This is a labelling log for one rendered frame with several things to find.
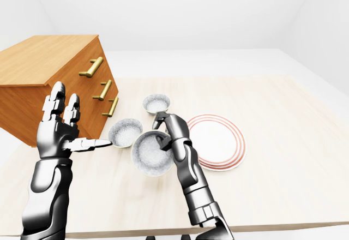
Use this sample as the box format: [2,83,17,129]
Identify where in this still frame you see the wooden cabinet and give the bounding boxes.
[0,34,120,148]

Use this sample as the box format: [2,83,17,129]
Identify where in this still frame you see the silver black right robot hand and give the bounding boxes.
[151,112,191,152]

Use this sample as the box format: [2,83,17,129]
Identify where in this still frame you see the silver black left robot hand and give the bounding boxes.
[35,81,113,160]

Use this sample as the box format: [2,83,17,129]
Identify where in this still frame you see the white plate with red rings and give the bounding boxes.
[186,113,248,172]

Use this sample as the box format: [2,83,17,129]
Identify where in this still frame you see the brass drawer handle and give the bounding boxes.
[92,79,113,101]
[79,56,104,79]
[101,96,119,118]

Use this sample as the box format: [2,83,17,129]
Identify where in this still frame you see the speckled black bowl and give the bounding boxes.
[142,93,172,117]
[130,130,176,177]
[108,118,144,150]

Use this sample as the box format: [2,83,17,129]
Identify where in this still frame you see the wooden cabinet drawer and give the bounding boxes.
[76,72,120,139]
[64,54,113,121]
[47,36,106,103]

